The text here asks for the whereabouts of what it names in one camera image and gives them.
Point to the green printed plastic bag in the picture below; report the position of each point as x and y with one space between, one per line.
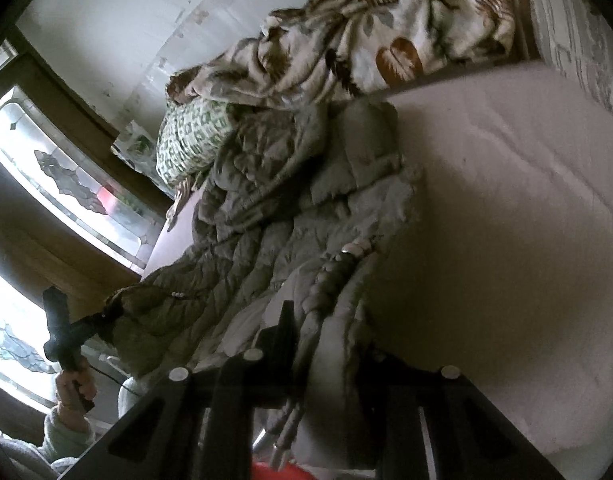
136 147

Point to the grey sleeve forearm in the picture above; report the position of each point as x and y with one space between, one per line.
67 436

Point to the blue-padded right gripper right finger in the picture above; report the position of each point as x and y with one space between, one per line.
432 424

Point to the green white patterned pillow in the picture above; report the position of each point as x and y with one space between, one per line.
190 136

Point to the window with glass panes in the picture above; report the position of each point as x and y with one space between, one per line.
65 219

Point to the pink bed mattress sheet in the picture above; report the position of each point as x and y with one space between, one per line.
507 272

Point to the striped grey white cushion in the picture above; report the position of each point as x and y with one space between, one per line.
575 39

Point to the reddish brown headboard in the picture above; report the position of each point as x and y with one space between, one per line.
527 33

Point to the olive quilted puffer jacket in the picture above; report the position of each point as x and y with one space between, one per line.
301 206

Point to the beige striped cloth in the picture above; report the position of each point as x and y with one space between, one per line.
183 190

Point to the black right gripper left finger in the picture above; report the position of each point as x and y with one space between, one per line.
200 427

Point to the leaf print fleece blanket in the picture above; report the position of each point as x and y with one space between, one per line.
336 50

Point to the person left hand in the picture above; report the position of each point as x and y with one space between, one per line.
76 391

